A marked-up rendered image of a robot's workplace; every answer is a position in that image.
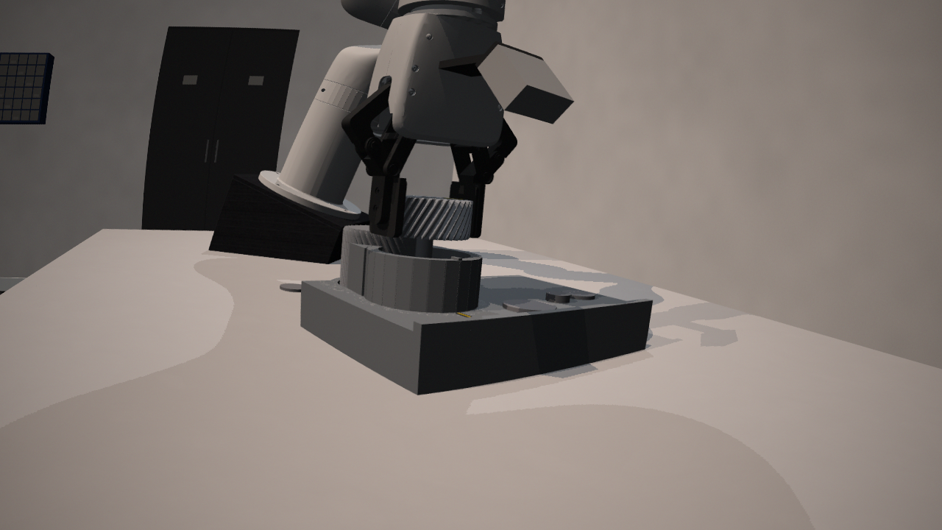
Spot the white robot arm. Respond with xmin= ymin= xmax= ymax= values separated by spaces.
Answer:
xmin=258 ymin=0 xmax=574 ymax=220

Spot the grey toothed gear with yellow arrow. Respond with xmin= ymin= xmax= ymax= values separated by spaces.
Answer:
xmin=400 ymin=195 xmax=473 ymax=241

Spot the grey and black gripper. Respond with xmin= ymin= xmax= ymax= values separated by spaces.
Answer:
xmin=341 ymin=9 xmax=517 ymax=238

